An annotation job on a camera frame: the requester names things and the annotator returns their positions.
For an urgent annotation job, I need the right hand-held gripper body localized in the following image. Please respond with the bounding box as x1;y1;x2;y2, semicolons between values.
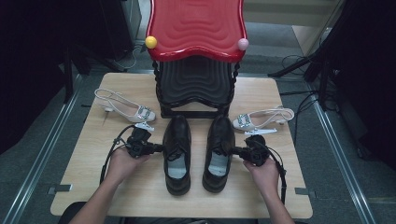
244;127;278;167

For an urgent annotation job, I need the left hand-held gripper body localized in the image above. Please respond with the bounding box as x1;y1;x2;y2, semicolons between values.
125;121;155;159

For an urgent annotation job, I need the black leather shoe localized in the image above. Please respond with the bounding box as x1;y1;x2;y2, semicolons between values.
162;115;192;197
202;114;237;194

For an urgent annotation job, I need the white slingback shoe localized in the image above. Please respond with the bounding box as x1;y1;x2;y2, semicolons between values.
93;88;157;123
233;106;295;132

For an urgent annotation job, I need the red and black shoe rack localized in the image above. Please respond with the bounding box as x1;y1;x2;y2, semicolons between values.
145;0;250;119

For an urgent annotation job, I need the person's right hand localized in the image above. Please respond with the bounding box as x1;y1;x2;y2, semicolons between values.
243;157;281;197

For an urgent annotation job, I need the person's left hand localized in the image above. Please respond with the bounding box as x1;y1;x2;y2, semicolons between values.
106;146;150;187

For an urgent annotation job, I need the grey tape patch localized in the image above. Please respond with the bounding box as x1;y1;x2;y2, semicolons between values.
294;187;317;199
47;184;73;196

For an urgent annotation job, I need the black tripod stand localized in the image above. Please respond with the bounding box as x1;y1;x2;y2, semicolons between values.
267;40;340;112

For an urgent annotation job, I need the dark grey cabinet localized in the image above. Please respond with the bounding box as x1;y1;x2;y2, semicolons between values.
99;0;143;62

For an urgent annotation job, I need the light wooden board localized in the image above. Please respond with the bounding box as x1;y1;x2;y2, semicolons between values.
290;23;336;58

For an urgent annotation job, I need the dark curtain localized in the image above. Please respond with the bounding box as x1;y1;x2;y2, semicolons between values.
0;0;106;157
325;0;396;172

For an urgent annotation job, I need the right hand-held gripper cable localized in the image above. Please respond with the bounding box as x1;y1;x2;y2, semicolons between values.
255;139;288;205

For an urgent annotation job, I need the white floor cable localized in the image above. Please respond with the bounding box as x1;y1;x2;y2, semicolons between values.
113;45;143;71

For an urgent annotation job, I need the metal floor rail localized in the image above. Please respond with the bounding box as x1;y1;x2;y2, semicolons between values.
309;90;377;224
0;74;85;224

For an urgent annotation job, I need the thin looped black floor cable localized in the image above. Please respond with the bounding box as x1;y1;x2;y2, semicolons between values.
280;54;314;77

